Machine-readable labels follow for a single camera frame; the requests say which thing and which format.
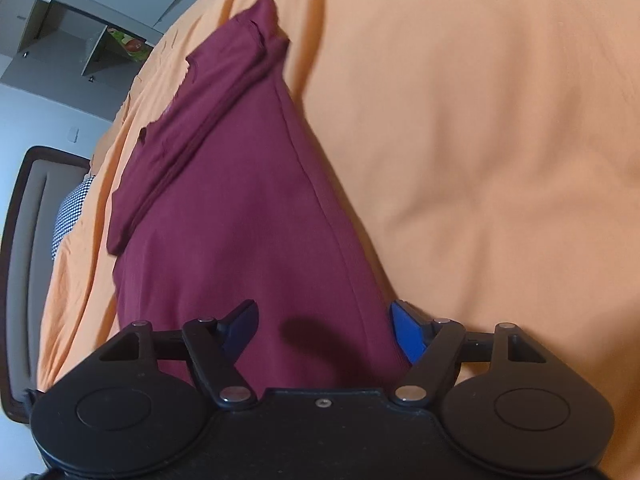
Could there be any maroon long sleeve shirt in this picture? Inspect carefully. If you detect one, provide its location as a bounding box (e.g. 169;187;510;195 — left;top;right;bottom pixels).
106;0;408;391

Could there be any black white checkered pillow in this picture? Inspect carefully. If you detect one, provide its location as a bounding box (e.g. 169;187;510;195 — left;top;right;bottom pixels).
51;174;94;260

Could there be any orange duvet cover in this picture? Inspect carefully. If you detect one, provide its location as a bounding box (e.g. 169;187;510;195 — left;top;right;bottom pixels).
37;0;639;479

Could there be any dark wood padded headboard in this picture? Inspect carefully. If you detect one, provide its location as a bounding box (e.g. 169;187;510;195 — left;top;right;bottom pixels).
1;146;89;425

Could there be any colourful bag in wardrobe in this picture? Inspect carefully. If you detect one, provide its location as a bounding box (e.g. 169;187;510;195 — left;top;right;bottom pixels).
106;27;152;63

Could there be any grey wardrobe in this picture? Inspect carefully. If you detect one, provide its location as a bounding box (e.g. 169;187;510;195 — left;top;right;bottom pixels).
1;0;196;120

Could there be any white wall switch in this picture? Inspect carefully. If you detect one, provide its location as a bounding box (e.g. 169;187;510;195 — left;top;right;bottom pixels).
67;127;79;144

